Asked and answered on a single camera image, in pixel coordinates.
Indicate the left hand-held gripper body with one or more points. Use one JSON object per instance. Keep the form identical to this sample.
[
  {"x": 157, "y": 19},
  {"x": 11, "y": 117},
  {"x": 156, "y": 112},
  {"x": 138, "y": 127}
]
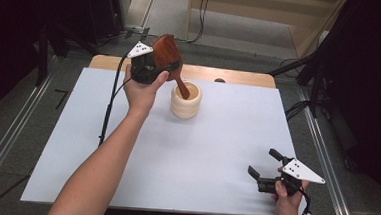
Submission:
[{"x": 142, "y": 68}]

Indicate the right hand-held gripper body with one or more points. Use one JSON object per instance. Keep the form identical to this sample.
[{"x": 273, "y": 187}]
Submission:
[{"x": 294, "y": 175}]

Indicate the cream ribbed round holder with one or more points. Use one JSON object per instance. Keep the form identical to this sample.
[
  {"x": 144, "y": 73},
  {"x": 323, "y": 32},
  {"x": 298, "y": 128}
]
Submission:
[{"x": 185, "y": 107}]

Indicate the person's left hand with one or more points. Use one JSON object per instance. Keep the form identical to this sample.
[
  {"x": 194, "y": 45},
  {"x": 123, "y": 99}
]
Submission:
[{"x": 142, "y": 94}]

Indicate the person's right hand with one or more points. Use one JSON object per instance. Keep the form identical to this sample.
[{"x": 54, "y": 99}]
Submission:
[{"x": 288, "y": 203}]

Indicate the white table board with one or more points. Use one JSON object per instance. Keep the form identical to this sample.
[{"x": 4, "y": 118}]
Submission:
[{"x": 209, "y": 155}]

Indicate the black cabinet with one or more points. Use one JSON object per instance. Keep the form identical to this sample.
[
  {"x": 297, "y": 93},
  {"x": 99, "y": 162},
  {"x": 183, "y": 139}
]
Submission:
[{"x": 107, "y": 9}]

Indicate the beige wooden platform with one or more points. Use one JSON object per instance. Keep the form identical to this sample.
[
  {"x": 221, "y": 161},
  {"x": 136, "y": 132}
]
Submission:
[{"x": 251, "y": 11}]

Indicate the black stand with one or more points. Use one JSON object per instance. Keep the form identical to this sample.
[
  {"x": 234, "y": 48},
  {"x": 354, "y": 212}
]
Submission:
[
  {"x": 45, "y": 52},
  {"x": 318, "y": 62}
]

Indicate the black curtain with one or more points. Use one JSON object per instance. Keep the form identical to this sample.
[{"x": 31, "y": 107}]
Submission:
[
  {"x": 373, "y": 82},
  {"x": 6, "y": 26}
]

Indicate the metal floor rail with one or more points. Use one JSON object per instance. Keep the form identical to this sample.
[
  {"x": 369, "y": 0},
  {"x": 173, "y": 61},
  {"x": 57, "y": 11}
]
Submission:
[
  {"x": 328, "y": 162},
  {"x": 6, "y": 143}
]

